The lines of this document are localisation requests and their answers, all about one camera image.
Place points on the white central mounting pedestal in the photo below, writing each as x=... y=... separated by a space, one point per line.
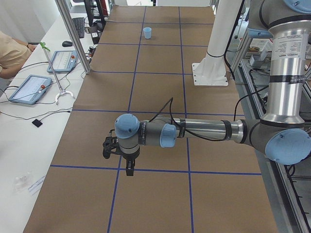
x=211 y=70

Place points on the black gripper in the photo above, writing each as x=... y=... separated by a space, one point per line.
x=129 y=158

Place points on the black keyboard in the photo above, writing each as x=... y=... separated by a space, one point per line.
x=79 y=24

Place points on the reacher grabber stick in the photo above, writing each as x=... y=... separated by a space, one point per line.
x=62 y=91

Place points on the aluminium frame post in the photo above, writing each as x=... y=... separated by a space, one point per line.
x=65 y=14

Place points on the small black square pad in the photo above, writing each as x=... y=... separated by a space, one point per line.
x=37 y=123

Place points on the lower teach pendant tablet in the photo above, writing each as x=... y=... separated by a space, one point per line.
x=31 y=90

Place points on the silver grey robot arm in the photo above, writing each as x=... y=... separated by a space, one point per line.
x=279 y=133

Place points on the person in beige shirt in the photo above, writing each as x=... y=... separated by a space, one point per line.
x=13 y=55

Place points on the upper teach pendant tablet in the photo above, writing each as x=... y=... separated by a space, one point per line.
x=64 y=61

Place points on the light blue plastic cup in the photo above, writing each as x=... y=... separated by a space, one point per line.
x=147 y=31

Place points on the black computer mouse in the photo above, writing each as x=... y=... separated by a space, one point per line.
x=67 y=44

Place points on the teach pendant tablet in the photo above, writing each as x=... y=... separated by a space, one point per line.
x=64 y=61
x=31 y=90

